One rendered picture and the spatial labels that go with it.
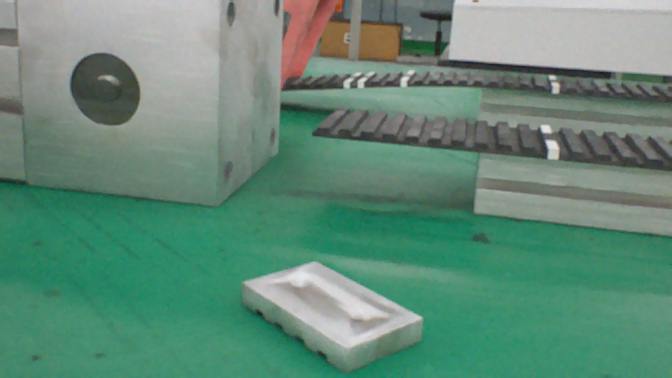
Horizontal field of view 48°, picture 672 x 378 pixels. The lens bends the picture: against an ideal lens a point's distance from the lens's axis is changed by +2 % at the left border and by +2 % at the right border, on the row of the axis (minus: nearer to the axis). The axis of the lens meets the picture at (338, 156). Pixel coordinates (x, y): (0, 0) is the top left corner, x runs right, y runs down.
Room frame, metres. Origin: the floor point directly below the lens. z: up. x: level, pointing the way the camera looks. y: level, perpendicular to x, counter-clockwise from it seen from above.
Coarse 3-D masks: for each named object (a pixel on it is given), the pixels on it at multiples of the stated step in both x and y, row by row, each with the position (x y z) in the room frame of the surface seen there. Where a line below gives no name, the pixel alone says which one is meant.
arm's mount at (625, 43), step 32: (480, 0) 0.92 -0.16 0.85; (512, 0) 0.92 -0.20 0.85; (544, 0) 0.92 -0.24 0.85; (576, 0) 0.92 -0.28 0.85; (608, 0) 0.92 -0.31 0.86; (640, 0) 0.92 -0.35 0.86; (480, 32) 0.88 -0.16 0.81; (512, 32) 0.87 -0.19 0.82; (544, 32) 0.86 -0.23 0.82; (576, 32) 0.86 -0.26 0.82; (608, 32) 0.85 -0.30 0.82; (640, 32) 0.85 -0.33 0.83; (512, 64) 0.87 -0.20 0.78; (544, 64) 0.86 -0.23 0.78; (576, 64) 0.86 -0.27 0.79; (608, 64) 0.85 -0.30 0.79; (640, 64) 0.84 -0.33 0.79
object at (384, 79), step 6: (384, 72) 0.55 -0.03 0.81; (396, 72) 0.55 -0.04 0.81; (402, 72) 0.55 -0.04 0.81; (378, 78) 0.52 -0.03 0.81; (384, 78) 0.53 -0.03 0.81; (390, 78) 0.52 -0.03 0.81; (396, 78) 0.52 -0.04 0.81; (372, 84) 0.51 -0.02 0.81; (378, 84) 0.51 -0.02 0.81; (384, 84) 0.50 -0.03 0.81; (390, 84) 0.50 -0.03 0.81; (396, 84) 0.50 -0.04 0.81
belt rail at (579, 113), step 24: (504, 96) 0.50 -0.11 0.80; (528, 96) 0.50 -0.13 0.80; (552, 96) 0.49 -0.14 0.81; (576, 96) 0.49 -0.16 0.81; (504, 120) 0.50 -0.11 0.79; (528, 120) 0.50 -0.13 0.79; (552, 120) 0.49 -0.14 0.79; (576, 120) 0.49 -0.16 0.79; (600, 120) 0.49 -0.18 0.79; (624, 120) 0.49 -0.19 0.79; (648, 120) 0.49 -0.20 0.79
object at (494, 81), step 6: (492, 72) 0.53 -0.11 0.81; (492, 78) 0.51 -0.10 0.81; (498, 78) 0.52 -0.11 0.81; (504, 78) 0.51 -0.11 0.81; (510, 78) 0.51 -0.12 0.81; (486, 84) 0.49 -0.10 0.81; (492, 84) 0.49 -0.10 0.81; (498, 84) 0.49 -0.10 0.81; (504, 84) 0.49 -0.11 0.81; (510, 84) 0.49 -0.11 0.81
